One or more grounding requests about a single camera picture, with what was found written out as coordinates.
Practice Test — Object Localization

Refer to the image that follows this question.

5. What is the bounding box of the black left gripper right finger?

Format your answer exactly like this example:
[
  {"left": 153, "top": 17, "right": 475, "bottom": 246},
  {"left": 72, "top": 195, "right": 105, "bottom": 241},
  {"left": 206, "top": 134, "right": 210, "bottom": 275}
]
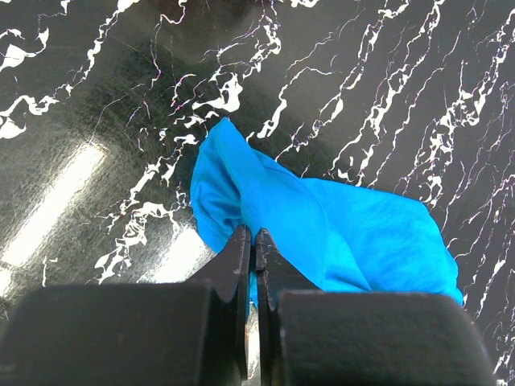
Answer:
[{"left": 255, "top": 230, "right": 495, "bottom": 385}]

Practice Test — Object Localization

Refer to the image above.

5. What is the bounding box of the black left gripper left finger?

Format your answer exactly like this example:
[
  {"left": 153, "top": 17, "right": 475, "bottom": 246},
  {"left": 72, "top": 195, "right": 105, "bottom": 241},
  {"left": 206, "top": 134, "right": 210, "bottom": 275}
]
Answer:
[{"left": 1, "top": 226, "right": 251, "bottom": 385}]

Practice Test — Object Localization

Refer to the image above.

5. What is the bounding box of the blue t shirt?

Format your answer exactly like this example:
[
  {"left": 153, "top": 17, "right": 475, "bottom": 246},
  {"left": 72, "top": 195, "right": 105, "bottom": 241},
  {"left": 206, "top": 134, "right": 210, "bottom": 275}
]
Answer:
[{"left": 190, "top": 118, "right": 464, "bottom": 304}]

